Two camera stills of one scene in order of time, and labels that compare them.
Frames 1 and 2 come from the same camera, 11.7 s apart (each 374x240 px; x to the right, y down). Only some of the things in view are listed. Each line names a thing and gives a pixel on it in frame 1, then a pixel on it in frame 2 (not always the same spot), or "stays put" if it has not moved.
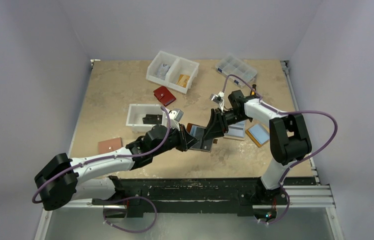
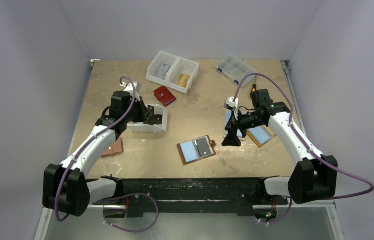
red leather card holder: (164, 95) stays put
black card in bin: (152, 119) stays put
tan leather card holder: (198, 131) -> (196, 150)
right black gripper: (220, 120) -> (232, 126)
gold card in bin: (183, 80) stays put
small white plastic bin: (136, 112) stays put
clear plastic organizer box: (231, 65) stays put
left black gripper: (185, 140) -> (144, 114)
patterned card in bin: (163, 71) stays put
